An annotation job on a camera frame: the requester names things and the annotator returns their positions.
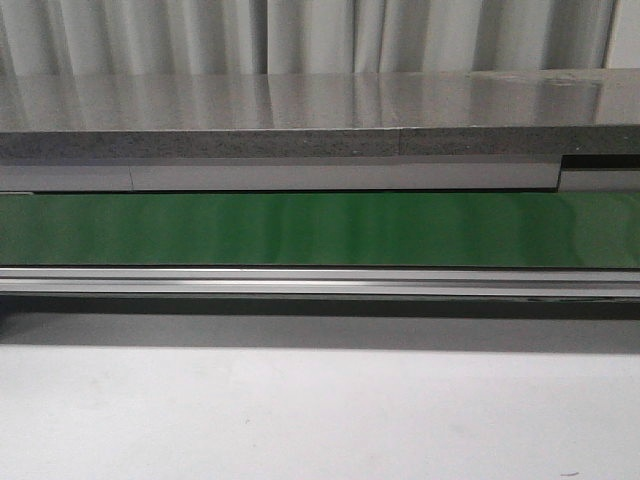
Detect grey stone counter slab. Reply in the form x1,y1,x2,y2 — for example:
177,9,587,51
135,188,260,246
1,69,639,159

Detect green conveyor belt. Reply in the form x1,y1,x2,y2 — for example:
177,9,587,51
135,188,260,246
1,192,639,269

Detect white pleated curtain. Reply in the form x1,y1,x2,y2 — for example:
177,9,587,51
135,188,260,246
1,1,639,76

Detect grey panel under counter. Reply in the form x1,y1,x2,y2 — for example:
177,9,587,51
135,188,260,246
1,154,639,192

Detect aluminium conveyor frame rail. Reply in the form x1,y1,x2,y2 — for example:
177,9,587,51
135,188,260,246
1,267,639,300

